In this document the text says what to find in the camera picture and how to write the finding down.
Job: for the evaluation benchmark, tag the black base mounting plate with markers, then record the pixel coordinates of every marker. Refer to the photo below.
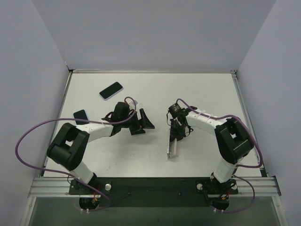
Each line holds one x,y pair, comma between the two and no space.
153,192

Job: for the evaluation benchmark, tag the phone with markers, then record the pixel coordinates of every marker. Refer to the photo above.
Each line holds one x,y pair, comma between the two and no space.
172,148
110,91
82,116

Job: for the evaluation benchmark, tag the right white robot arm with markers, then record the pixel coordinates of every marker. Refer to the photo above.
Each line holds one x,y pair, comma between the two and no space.
233,140

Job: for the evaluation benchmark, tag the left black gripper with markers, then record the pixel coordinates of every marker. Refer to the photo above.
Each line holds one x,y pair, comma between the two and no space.
137,125

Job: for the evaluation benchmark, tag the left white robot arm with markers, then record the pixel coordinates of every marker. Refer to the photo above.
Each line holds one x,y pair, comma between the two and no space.
69,145

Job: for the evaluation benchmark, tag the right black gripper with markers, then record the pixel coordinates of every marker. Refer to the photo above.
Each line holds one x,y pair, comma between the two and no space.
175,135

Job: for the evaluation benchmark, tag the aluminium front frame rail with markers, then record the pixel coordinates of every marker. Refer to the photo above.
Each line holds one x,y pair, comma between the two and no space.
59,187

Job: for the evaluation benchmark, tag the phone in blue case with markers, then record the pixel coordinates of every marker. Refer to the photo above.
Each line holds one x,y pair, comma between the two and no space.
82,116

